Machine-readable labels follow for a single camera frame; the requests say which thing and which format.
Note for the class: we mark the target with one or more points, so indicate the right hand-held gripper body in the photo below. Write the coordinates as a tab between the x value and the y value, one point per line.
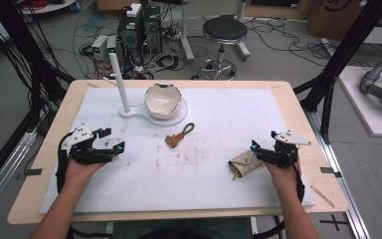
283	152

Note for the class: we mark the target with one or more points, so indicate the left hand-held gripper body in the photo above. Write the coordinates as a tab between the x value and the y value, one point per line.
83	154

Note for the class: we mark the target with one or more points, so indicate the beige cloth pouch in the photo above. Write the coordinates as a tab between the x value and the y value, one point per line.
243	166

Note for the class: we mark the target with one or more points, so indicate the person's left hand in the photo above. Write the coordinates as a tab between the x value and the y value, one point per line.
79	172

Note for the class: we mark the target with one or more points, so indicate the person's right hand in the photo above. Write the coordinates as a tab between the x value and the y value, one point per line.
283	177

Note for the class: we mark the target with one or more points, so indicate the light wooden table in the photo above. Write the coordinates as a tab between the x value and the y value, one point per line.
325	152

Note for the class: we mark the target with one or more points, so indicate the white stand with pole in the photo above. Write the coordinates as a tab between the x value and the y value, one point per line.
122	86

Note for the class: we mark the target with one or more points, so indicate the black tape strip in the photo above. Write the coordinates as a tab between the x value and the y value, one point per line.
330	171
33	172

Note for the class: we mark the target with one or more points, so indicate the thin wooden stick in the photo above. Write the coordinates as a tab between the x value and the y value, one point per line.
322	196

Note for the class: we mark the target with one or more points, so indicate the white eggshell-shaped bowl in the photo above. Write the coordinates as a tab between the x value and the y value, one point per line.
163	101

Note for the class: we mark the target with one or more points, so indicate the white table mat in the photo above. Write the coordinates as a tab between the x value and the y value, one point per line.
192	179

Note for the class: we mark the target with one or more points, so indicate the small white power unit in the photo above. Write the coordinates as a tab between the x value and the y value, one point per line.
99	46
111	44

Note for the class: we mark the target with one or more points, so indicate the white platform board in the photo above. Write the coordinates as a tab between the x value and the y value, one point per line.
364	109

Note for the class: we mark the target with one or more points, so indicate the black computer tower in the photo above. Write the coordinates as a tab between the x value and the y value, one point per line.
152	28
130	40

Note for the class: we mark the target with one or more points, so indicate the white desk leg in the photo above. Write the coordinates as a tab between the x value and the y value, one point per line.
186	36
242	40

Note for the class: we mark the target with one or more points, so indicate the person's dark trousers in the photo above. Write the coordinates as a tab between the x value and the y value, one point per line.
182	229

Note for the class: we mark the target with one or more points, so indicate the black round stool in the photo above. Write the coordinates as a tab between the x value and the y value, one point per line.
225	30

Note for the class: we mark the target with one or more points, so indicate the white box on computer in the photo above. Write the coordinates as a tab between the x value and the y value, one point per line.
133	10

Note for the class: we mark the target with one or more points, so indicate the cardboard box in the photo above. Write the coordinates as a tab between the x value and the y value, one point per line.
335	16

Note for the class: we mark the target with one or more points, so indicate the aluminium rail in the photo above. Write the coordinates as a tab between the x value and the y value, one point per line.
341	186
3	172

